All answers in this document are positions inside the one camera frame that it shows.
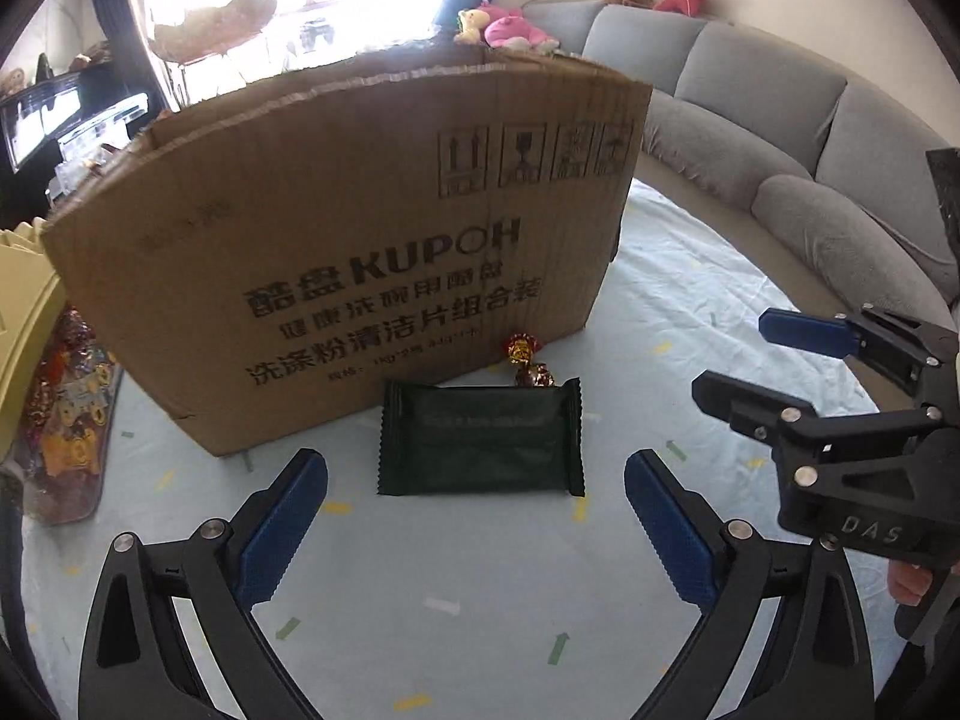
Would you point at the gold lid candy jar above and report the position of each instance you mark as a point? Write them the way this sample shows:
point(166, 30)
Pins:
point(59, 386)

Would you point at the pink plush toy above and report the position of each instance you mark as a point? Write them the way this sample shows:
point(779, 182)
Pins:
point(508, 29)

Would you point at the grey sectional sofa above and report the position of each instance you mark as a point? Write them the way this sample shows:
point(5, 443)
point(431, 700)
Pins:
point(828, 164)

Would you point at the brown cardboard box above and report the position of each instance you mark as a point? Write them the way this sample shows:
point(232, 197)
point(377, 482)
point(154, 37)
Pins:
point(268, 260)

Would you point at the person right hand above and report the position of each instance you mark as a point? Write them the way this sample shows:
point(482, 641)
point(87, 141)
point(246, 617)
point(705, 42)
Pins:
point(908, 584)

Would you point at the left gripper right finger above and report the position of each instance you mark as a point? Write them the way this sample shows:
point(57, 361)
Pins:
point(815, 662)

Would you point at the dark green snack packet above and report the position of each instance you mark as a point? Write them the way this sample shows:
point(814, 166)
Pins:
point(481, 440)

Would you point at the yellow plush toy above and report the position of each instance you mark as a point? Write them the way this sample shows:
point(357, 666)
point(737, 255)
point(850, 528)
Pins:
point(470, 26)

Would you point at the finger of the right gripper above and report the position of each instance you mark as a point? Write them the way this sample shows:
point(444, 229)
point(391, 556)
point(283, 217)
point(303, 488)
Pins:
point(751, 410)
point(834, 338)

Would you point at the light patterned table cloth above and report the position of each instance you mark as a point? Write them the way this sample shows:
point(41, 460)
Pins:
point(526, 606)

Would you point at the tiered snack tray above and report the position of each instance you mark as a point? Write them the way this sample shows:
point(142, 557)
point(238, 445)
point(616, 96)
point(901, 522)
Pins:
point(205, 33)

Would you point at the black piano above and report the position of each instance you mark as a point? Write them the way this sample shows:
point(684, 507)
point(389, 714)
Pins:
point(37, 121)

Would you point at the gold red candy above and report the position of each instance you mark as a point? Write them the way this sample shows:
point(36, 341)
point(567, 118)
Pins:
point(521, 349)

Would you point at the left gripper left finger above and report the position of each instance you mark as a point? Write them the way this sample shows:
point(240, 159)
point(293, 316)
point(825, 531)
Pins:
point(136, 662)

